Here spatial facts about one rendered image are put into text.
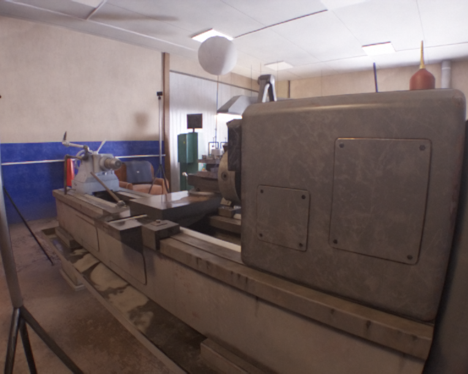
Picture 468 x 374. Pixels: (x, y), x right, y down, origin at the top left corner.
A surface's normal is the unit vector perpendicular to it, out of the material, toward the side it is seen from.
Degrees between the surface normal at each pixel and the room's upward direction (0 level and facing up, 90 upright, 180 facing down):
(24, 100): 90
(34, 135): 90
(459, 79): 90
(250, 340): 90
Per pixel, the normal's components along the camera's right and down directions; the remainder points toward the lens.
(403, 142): -0.66, 0.11
